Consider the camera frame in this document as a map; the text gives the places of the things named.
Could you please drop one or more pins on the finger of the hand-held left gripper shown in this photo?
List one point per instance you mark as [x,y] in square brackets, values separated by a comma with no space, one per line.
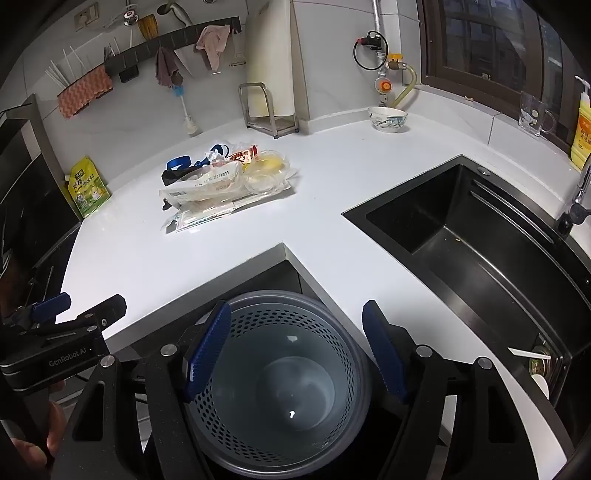
[48,305]
[104,310]

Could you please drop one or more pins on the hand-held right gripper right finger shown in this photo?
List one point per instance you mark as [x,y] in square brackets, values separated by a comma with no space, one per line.
[383,350]

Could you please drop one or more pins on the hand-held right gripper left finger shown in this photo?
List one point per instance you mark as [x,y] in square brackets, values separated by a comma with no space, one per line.
[207,350]

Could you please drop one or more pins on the grey perforated waste bin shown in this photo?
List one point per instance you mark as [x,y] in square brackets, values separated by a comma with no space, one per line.
[277,369]

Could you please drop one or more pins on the toothbrush package with teal print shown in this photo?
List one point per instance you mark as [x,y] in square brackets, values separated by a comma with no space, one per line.
[203,219]

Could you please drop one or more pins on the white printed plastic bag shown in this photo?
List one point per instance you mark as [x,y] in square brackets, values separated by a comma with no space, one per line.
[203,182]

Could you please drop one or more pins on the white package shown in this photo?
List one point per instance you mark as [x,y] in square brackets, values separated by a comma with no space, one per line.
[263,197]

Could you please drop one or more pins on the clear plastic container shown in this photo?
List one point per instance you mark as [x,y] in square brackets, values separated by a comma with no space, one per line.
[265,182]

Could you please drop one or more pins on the clear plastic bag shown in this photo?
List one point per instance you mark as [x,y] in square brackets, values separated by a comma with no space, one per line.
[214,158]

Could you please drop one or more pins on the red and white snack wrapper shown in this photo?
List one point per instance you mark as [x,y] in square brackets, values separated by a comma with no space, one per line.
[242,154]

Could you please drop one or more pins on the person's left hand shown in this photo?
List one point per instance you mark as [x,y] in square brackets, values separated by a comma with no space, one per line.
[57,422]

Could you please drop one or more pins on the yellow seasoning pouch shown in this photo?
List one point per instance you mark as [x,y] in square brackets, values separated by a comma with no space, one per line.
[87,189]

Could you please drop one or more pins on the black kitchen sink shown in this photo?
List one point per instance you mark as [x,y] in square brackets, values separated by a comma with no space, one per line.
[461,240]

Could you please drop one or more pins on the white stick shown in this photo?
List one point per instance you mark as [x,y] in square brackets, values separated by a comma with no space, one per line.
[531,354]

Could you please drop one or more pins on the metal sink strainer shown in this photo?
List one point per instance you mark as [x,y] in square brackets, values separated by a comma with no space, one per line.
[540,367]

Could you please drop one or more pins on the orange patterned cloth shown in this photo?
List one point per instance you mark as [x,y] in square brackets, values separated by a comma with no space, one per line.
[85,92]

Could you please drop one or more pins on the white patterned bowl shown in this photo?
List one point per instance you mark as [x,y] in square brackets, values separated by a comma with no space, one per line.
[388,123]

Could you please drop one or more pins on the bundle of white chopsticks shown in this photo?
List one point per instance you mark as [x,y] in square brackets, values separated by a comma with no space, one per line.
[62,74]

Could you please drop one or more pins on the metal cutting board rack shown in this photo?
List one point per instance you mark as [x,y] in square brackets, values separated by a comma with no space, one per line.
[272,125]

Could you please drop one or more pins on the black hook block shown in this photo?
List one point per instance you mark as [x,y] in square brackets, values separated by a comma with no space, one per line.
[129,74]

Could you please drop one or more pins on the brown cloth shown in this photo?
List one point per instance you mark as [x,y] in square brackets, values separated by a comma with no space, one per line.
[166,67]

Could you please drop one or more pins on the chrome faucet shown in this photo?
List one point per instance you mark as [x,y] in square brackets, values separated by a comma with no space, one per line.
[579,194]

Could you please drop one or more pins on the gas valve with pipes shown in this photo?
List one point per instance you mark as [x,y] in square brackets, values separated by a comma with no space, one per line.
[410,85]

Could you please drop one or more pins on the clear glass mug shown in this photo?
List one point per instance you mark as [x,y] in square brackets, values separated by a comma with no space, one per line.
[531,115]

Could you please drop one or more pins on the white hanging utensil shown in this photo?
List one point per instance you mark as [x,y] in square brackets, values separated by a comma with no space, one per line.
[238,57]

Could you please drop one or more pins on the pink cloth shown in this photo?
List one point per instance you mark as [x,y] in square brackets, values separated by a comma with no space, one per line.
[214,44]

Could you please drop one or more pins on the yellow dish soap bottle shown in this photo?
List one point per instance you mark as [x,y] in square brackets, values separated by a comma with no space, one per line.
[582,134]

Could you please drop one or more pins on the white cutting board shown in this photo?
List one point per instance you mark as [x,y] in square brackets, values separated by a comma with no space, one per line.
[270,60]

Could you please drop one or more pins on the metal ladle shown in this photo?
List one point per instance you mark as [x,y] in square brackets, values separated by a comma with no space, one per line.
[178,11]

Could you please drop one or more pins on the metal gas pipe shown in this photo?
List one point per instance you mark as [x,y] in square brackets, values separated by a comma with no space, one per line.
[377,18]

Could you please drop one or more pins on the black wall rail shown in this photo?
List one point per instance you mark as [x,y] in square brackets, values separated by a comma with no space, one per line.
[175,39]

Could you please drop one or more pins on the white wall outlet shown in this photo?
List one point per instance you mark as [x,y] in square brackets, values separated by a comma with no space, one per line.
[87,14]

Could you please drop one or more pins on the dark window frame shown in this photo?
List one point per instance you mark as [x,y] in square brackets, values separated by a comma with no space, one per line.
[434,46]

